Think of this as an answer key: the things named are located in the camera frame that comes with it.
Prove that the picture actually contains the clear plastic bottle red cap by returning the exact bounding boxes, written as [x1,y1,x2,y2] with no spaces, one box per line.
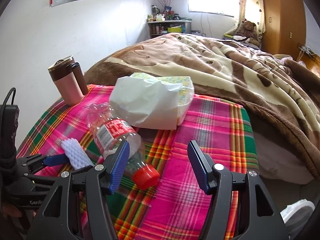
[86,102,160,190]

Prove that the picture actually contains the pink plaid tablecloth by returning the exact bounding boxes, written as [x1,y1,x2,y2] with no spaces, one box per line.
[18,85,258,239]

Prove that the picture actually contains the white tissue pack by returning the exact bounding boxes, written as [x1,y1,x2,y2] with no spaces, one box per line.
[109,73,195,130]

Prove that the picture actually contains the white shoe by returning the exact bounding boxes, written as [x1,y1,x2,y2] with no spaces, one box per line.
[280,199,315,239]

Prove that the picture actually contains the brown beige fleece blanket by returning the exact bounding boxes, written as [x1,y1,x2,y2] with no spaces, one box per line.
[84,33,319,184]

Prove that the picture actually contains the brown teddy bear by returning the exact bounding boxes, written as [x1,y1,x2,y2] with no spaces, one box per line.
[236,20,260,47]

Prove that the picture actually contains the dark cluttered shelf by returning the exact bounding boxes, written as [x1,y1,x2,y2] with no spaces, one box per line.
[148,20,192,38]

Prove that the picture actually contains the wooden bed headboard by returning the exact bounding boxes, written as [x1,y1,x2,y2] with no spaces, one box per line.
[300,53,320,77]

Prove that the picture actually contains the wooden wardrobe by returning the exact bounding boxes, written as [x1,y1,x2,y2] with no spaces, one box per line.
[261,0,306,59]

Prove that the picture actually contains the patterned window curtain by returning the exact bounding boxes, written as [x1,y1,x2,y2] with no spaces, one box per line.
[236,0,265,42]

